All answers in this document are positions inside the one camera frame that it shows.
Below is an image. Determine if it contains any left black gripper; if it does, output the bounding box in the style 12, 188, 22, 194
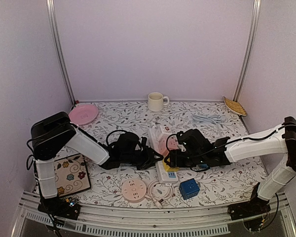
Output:
121, 146, 163, 170

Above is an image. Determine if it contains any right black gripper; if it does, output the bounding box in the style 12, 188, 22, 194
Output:
165, 149, 206, 167

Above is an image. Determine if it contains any yellow cube adapter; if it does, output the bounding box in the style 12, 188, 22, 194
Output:
163, 163, 179, 172

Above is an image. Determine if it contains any white power strip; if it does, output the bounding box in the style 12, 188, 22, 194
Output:
148, 124, 179, 186

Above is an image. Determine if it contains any light pink plug adapter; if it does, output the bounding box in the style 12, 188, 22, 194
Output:
157, 134, 178, 157

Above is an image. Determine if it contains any white cartoon plug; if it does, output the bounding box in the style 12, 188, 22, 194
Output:
158, 125, 171, 135

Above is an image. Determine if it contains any pink round socket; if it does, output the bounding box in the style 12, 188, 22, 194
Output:
121, 179, 147, 203

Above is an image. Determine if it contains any dark blue cube adapter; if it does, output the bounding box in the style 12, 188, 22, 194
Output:
179, 179, 200, 200

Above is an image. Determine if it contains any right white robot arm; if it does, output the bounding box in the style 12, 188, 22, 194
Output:
164, 117, 296, 215

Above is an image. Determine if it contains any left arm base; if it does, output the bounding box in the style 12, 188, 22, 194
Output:
37, 197, 81, 220

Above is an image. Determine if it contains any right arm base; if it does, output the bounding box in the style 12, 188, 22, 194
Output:
227, 198, 271, 232

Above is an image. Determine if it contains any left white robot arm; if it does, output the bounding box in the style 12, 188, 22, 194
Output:
27, 112, 163, 214

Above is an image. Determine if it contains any cream mug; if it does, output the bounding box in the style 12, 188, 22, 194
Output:
148, 92, 170, 112

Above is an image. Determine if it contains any floral square coaster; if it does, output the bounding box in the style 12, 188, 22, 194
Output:
54, 154, 91, 197

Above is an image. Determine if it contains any pink plate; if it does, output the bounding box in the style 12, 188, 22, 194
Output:
69, 104, 99, 125

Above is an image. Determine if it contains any yellow leaf dish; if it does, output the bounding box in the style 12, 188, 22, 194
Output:
223, 97, 247, 117

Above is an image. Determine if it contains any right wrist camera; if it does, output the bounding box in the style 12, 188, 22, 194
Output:
176, 131, 188, 145

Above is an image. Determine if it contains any light blue coiled cable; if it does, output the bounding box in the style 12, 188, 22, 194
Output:
192, 114, 226, 124

